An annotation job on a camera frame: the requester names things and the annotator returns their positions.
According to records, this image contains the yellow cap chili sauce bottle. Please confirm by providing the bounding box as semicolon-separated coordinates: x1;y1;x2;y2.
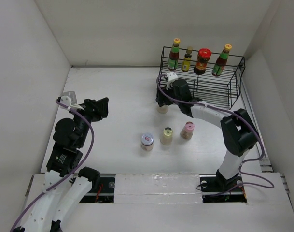
168;38;180;71

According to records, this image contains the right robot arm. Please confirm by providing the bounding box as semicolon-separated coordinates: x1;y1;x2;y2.
156;79;260;195

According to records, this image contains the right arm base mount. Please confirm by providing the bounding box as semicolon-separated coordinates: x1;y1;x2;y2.
196;174;247;203

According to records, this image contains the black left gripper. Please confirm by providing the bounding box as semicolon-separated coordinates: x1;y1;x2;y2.
70;97;108;146

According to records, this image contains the pink lid spice shaker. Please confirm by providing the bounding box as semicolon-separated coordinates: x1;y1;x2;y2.
180;121;195;140

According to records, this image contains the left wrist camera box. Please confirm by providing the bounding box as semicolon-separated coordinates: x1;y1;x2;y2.
56;91;84;111

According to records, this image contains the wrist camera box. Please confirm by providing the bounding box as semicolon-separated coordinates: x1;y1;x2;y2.
164;71;178;90
56;91;84;111

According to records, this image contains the black cap spice shaker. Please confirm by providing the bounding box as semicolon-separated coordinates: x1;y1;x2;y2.
157;105;169;114

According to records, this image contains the white lid jar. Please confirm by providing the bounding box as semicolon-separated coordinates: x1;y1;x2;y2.
141;133;154;151

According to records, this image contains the red lid chili jar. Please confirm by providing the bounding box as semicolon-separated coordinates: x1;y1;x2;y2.
194;48;212;75

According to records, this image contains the green label sauce bottle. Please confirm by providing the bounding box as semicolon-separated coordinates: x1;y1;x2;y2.
211;44;232;76

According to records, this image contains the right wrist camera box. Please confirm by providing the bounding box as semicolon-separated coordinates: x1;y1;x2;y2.
164;71;178;90

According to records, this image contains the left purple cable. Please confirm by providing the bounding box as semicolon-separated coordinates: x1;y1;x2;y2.
11;100;94;232

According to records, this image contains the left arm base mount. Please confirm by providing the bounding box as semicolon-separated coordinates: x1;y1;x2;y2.
79;174;116;204

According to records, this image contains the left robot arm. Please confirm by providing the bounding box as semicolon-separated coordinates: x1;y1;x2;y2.
11;94;109;232

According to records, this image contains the small yellow oil bottle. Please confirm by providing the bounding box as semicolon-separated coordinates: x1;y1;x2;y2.
181;46;193;72

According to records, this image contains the yellow lid spice shaker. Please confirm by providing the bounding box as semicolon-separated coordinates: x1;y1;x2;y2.
160;127;173;145

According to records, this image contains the black wire rack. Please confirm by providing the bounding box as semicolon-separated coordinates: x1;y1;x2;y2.
156;46;245;110

